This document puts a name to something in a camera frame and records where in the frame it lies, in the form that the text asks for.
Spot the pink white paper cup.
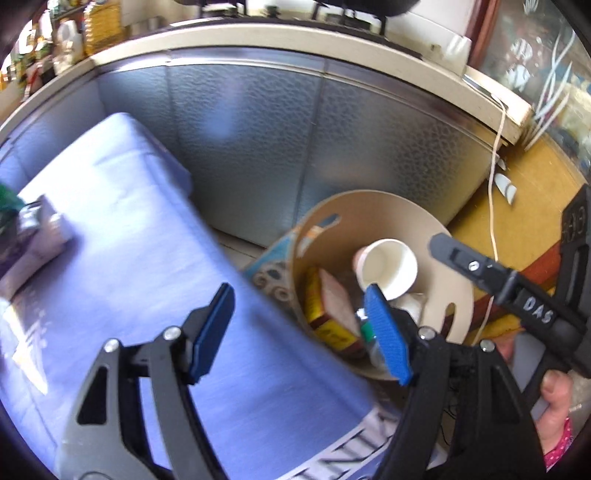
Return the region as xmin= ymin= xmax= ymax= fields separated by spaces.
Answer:
xmin=353 ymin=238 xmax=419 ymax=300

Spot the white tissue packet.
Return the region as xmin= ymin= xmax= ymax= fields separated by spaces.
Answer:
xmin=391 ymin=293 xmax=427 ymax=325

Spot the clear plastic water bottle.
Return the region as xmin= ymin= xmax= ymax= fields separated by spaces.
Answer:
xmin=356 ymin=308 xmax=390 ymax=374

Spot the green crushed beer can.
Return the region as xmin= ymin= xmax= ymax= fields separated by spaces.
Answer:
xmin=0 ymin=183 xmax=25 ymax=227

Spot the red patterned sleeve forearm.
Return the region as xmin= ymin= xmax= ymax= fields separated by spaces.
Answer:
xmin=544 ymin=417 xmax=573 ymax=471

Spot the beige round trash bin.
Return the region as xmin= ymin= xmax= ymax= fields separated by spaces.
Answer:
xmin=288 ymin=190 xmax=474 ymax=381

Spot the kitchen counter cabinet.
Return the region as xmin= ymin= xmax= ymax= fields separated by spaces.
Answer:
xmin=1 ymin=18 xmax=532 ymax=246

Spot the person's right hand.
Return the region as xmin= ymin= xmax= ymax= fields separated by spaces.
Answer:
xmin=496 ymin=340 xmax=576 ymax=455

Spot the blue printed tablecloth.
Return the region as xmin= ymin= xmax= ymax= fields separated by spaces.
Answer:
xmin=1 ymin=113 xmax=400 ymax=479

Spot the gas stove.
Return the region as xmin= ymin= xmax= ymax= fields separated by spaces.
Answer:
xmin=174 ymin=0 xmax=463 ymax=43

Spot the white plastic jug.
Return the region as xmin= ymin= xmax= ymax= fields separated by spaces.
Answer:
xmin=53 ymin=19 xmax=84 ymax=75

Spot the yellow cooking oil bottle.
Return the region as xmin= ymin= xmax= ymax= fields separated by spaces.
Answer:
xmin=83 ymin=0 xmax=124 ymax=56

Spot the white power cable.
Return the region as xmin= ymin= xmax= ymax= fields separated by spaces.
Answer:
xmin=468 ymin=98 xmax=509 ymax=347

